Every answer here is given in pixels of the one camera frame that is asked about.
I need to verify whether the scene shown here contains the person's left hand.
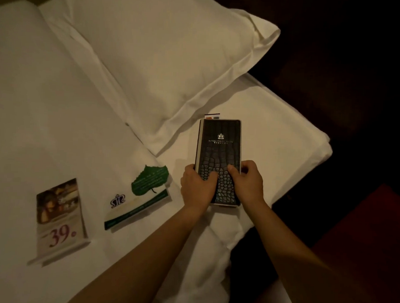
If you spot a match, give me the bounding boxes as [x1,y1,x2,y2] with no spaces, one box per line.
[179,163,220,214]

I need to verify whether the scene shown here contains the person's right hand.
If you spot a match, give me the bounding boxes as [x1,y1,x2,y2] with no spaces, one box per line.
[226,159,268,212]

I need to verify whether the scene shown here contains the black crocodile-texture folder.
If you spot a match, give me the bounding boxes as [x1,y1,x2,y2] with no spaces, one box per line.
[193,118,244,208]

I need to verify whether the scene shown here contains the person's right forearm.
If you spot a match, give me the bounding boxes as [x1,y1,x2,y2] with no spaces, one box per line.
[239,199,393,303]

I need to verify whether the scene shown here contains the person's left forearm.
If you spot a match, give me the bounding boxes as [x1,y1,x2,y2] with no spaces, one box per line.
[65,201,212,303]

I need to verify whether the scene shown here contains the white bed sheet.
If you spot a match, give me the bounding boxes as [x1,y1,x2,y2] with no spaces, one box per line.
[30,0,338,254]

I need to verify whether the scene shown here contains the green leaf tent card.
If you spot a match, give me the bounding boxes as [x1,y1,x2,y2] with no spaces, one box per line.
[103,163,171,233]

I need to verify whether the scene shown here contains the white pillow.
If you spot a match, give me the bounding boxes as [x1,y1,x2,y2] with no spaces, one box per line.
[54,0,282,160]

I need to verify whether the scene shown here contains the photo promotion tent card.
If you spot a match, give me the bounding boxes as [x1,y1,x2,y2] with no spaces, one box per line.
[27,177,93,268]

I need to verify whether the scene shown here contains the white duvet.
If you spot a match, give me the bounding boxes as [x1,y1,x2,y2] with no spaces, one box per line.
[0,0,241,303]

